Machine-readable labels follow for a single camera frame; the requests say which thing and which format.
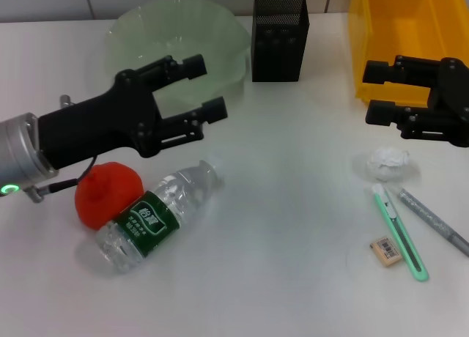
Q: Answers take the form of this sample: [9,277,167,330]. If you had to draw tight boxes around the yellow plastic bin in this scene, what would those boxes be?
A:
[347,0,469,105]

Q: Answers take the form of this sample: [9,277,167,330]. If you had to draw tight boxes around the white paper ball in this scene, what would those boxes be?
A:
[366,146,411,182]

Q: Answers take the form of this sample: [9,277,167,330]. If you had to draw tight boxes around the green glass fruit plate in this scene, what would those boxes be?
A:
[104,0,251,120]

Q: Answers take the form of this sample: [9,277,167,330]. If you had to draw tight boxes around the beige eraser with barcode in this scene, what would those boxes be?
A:
[369,235,402,268]

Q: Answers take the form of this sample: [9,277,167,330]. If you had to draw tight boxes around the black mesh pen holder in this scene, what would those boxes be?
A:
[251,0,311,84]

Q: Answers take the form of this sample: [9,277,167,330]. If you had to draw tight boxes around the green utility knife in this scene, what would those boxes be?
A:
[371,182,429,282]

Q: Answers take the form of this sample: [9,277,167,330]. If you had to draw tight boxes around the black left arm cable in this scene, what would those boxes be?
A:
[25,154,98,203]

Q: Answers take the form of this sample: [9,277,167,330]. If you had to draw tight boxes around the silver grey pen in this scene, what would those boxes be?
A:
[397,188,469,258]

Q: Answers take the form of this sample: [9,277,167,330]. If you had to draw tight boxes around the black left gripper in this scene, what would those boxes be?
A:
[38,53,229,169]

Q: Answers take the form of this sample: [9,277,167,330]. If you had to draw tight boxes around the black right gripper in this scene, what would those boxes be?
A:
[362,55,469,147]

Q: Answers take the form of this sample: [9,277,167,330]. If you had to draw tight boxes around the clear green-label water bottle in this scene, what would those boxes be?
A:
[95,160,224,275]

